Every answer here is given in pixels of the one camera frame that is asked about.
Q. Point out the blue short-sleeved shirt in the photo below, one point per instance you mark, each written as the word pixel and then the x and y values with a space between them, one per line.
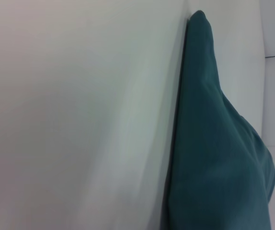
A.
pixel 214 143

